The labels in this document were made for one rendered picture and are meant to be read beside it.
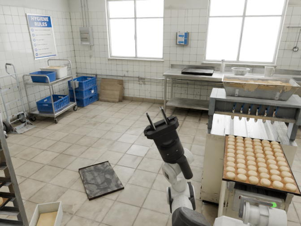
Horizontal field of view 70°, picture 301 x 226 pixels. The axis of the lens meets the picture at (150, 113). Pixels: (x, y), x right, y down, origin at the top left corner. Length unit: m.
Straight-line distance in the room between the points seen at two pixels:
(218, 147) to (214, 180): 0.37
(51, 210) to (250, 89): 2.14
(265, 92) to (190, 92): 3.32
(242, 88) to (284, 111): 0.38
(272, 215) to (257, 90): 1.33
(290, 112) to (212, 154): 0.72
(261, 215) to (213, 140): 1.36
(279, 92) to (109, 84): 4.33
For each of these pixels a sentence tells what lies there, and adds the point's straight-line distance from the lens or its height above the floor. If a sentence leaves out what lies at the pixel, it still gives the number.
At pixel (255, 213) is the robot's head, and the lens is 0.76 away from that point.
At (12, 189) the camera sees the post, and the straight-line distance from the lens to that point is 1.29.
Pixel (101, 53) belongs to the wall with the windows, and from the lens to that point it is 5.76.
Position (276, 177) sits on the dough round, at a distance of 1.48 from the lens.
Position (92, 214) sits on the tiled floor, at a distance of 2.45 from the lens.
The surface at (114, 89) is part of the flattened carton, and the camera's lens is 5.52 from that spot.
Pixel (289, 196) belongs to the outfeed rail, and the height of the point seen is 0.89.
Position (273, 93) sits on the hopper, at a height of 1.24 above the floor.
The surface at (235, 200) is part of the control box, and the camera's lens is 1.45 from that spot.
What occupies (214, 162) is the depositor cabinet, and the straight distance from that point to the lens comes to 2.17.
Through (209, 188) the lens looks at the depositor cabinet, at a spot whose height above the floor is 0.24.
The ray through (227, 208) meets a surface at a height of 0.68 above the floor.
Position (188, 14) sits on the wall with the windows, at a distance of 4.99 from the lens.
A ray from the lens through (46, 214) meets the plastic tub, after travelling 2.50.
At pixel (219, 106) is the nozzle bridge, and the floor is 1.07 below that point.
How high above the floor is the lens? 1.72
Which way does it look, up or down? 21 degrees down
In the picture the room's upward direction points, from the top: straight up
